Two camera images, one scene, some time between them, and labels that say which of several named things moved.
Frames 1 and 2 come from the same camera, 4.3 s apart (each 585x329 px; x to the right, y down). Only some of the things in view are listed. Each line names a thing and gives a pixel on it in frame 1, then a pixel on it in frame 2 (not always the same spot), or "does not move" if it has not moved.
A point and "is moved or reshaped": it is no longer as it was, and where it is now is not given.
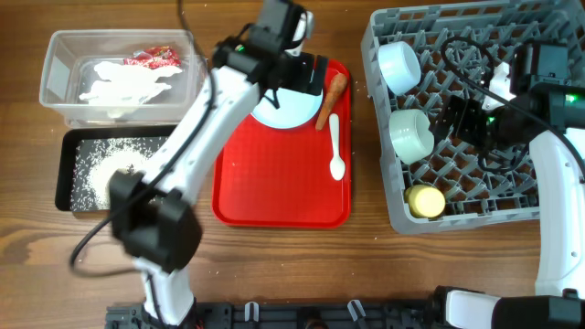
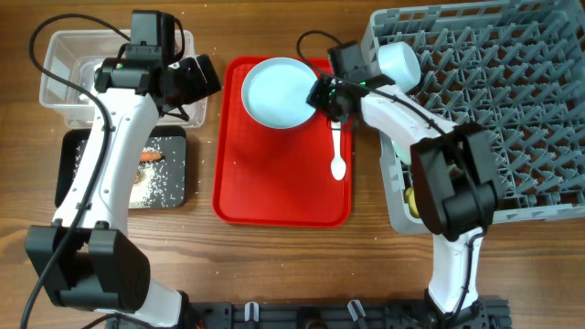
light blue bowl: [400, 66] does not move
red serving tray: [268, 177] does not move
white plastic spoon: [337, 166] does not move
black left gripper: [300, 80] to [198, 87]
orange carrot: [337, 88] is moved or reshaped
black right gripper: [467, 111] to [316, 96]
